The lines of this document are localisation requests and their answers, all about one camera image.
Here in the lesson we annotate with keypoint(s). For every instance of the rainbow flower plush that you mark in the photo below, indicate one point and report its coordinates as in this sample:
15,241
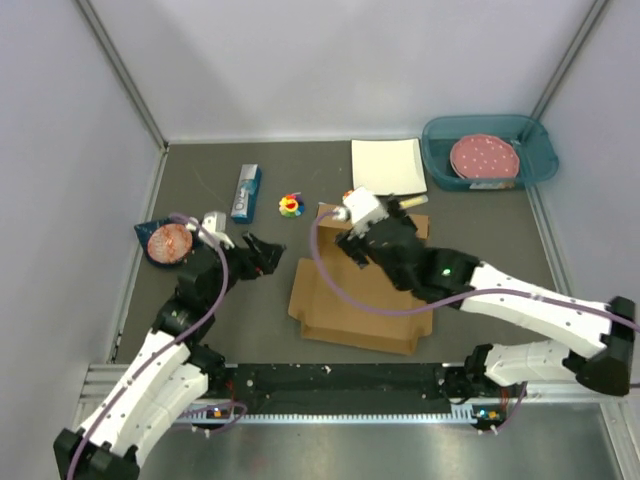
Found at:
291,205

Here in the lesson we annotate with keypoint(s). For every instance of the grey slotted cable duct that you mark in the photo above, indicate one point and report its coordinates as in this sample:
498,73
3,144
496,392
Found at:
457,414

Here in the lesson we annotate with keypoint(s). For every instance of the blue bowl red inside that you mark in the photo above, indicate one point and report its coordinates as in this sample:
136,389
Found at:
167,242

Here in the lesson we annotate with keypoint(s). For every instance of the white square plate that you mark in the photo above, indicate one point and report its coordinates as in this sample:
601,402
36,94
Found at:
388,167

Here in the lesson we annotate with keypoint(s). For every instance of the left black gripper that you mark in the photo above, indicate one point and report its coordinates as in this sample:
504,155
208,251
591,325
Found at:
267,257

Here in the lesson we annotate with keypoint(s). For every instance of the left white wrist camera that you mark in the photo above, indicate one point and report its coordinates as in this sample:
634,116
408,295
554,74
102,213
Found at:
211,230

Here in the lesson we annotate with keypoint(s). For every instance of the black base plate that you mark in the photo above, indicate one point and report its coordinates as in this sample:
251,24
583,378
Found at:
348,389

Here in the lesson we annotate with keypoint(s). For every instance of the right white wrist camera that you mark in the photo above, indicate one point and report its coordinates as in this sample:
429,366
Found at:
361,209

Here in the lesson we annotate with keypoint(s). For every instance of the blue toothpaste box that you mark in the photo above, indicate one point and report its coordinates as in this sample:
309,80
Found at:
245,197

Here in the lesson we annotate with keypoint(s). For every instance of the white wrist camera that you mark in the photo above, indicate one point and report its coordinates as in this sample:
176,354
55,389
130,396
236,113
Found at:
211,230
361,209

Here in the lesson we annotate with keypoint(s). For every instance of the aluminium frame rail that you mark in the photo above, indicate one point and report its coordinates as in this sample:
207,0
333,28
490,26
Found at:
101,378

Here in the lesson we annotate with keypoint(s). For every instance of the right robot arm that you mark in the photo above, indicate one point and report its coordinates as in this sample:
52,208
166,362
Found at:
586,341

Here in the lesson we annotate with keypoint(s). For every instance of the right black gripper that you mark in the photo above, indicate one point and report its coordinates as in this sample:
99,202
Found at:
357,249

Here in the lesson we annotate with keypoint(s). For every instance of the brown cardboard box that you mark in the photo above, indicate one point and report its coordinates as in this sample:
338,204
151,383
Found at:
375,316

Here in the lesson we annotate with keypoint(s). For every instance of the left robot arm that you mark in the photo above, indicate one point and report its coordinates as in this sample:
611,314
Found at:
171,370

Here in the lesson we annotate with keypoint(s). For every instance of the pink dotted plate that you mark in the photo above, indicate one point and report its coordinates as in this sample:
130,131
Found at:
483,157

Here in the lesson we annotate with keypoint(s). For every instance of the teal plastic bin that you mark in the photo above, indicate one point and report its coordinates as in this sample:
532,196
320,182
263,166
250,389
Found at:
530,139

